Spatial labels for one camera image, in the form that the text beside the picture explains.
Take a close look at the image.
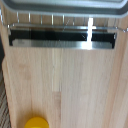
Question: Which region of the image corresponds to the grey oven tray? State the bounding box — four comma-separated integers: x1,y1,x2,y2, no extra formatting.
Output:
0,0,128,18

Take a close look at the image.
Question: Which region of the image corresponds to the yellow bowl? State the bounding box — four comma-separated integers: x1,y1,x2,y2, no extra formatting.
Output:
23,115,51,128

